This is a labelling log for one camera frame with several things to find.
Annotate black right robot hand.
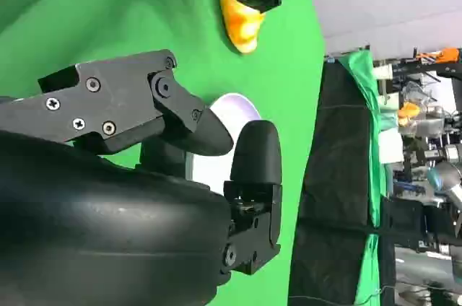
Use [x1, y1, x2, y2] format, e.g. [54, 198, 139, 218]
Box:
[0, 49, 283, 306]

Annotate orange and white bread roll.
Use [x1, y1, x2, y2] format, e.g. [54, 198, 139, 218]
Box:
[219, 0, 267, 56]

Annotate lilac plate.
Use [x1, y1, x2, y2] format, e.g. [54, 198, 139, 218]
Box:
[185, 92, 263, 192]

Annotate green table cloth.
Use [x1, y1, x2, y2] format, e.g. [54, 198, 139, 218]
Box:
[0, 0, 328, 306]

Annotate green fabric sheet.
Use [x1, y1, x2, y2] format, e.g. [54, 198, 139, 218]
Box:
[337, 48, 383, 306]

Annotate black curtain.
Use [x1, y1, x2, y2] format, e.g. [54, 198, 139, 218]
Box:
[287, 52, 398, 306]

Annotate small orange object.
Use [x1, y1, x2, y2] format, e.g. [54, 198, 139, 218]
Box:
[398, 101, 420, 127]

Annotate orange power tool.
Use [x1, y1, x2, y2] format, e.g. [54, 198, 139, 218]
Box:
[414, 47, 461, 66]

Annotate white box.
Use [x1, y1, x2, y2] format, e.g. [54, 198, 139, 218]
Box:
[378, 128, 404, 165]

